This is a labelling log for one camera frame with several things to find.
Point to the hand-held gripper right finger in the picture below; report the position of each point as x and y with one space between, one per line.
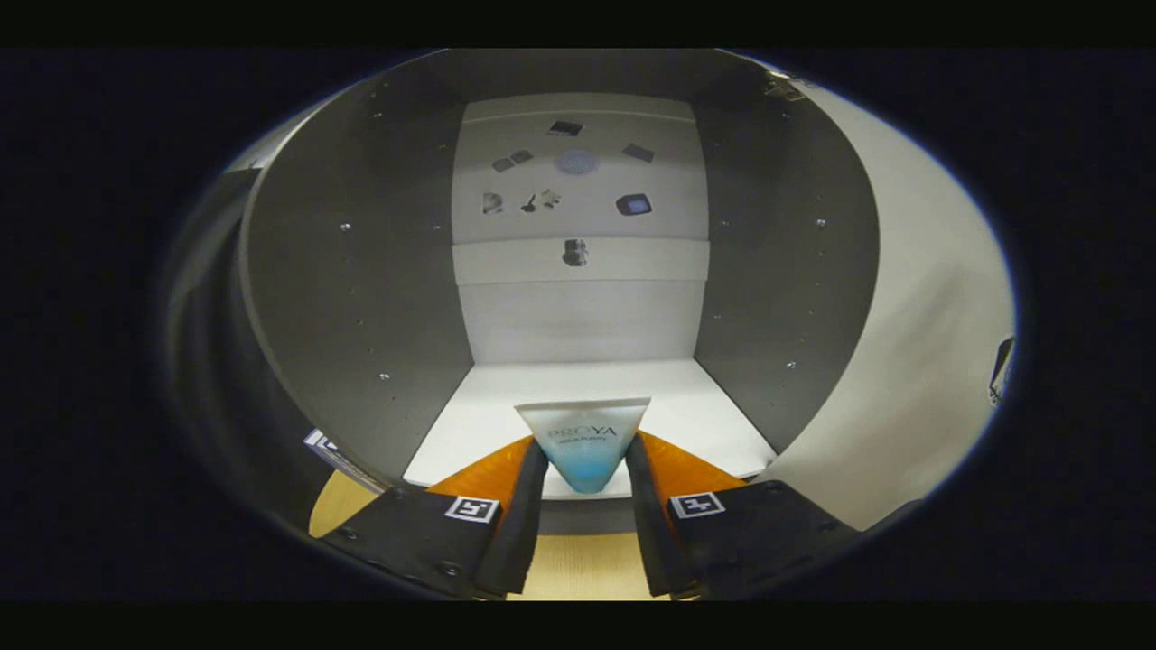
650 524

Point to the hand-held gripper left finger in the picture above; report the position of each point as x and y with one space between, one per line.
524 524

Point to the grey cabinet body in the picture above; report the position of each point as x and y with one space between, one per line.
361 271

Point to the white blue cosmetic tube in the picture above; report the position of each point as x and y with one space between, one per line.
582 442

